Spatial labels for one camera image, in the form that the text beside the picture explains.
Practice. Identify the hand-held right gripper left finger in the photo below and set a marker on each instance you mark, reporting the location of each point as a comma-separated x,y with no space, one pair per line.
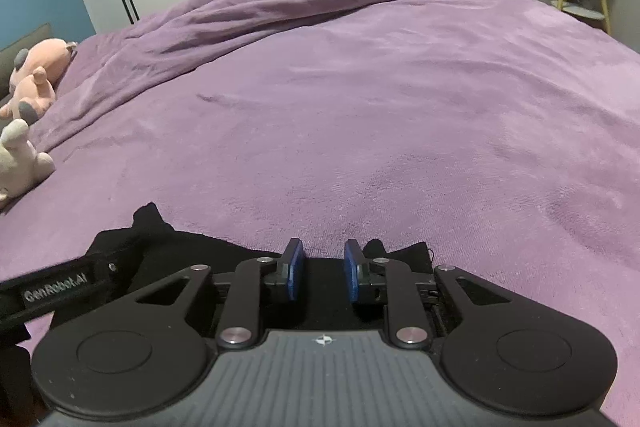
292,268

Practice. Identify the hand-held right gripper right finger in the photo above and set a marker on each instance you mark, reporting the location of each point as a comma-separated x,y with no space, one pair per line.
352,271

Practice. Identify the black garment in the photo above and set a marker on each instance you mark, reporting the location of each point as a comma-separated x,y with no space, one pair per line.
150,229

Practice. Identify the white grey plush toy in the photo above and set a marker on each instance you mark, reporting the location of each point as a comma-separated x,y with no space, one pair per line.
22,164

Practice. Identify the purple blanket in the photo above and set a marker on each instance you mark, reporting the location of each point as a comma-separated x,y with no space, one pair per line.
375,107

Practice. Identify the pink plush toy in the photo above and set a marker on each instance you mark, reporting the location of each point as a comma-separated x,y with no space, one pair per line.
35,79

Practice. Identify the grey cushion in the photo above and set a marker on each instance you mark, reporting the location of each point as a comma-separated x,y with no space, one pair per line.
22,47

